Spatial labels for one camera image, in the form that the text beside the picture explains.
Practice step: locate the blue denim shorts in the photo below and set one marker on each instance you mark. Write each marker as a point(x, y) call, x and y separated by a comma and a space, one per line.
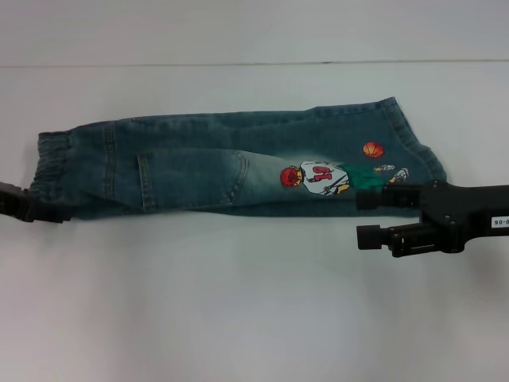
point(207, 171)

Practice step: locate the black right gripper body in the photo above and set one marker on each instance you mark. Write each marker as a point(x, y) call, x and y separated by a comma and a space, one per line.
point(465, 215)

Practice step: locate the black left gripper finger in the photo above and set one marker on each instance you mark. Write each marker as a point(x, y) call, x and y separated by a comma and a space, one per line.
point(24, 203)

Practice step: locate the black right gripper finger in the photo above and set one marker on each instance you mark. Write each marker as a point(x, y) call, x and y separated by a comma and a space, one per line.
point(391, 197)
point(393, 238)

